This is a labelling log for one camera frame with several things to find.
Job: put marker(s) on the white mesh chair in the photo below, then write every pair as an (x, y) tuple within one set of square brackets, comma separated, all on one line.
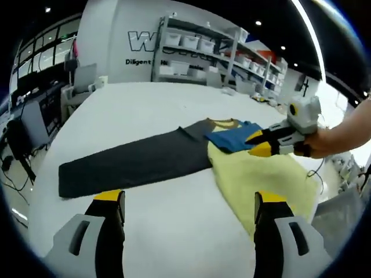
[(339, 220)]

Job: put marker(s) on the light grey chair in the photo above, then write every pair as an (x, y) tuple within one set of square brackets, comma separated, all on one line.
[(85, 78)]

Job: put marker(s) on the person's right hand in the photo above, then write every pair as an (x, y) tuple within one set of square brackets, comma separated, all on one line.
[(317, 144)]

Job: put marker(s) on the yellow blue grey garment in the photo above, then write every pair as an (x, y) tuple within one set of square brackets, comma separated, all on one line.
[(130, 168)]

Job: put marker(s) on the grey metal shelf rack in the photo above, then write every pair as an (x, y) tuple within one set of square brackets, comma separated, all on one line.
[(203, 26)]

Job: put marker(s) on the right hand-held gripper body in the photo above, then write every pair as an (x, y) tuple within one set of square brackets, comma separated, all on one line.
[(304, 116)]

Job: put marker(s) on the dark office chair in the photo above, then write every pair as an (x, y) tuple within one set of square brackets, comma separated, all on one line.
[(32, 121)]

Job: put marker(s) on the small yellow black device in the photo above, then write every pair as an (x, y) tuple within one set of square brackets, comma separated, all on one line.
[(259, 98)]

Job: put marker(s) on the white cup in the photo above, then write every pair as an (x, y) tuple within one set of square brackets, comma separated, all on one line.
[(103, 81)]

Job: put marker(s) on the white ceiling light strip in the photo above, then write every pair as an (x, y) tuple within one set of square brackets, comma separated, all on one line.
[(310, 43)]

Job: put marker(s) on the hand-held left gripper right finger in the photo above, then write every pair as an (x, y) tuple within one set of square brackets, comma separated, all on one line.
[(269, 231)]

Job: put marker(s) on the row of white storage bins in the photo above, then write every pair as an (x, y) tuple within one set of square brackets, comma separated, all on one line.
[(188, 40)]

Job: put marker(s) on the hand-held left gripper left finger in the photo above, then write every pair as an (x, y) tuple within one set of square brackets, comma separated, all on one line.
[(110, 226)]

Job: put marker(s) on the black stand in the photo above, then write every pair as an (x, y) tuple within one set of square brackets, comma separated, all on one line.
[(305, 87)]

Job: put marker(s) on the small white object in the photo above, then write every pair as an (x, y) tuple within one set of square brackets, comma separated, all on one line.
[(228, 92)]

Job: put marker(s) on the red hanging item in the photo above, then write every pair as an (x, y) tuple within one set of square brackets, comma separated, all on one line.
[(76, 49)]

